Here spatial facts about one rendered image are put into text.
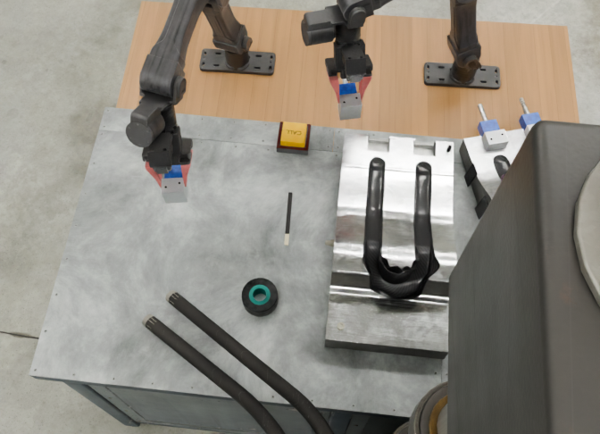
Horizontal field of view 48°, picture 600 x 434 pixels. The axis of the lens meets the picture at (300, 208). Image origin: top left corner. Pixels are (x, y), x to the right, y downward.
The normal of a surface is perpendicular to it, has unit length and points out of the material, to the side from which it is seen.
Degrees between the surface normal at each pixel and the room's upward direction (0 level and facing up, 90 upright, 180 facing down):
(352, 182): 3
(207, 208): 0
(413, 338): 0
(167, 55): 15
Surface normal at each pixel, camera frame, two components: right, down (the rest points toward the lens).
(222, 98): 0.00, -0.44
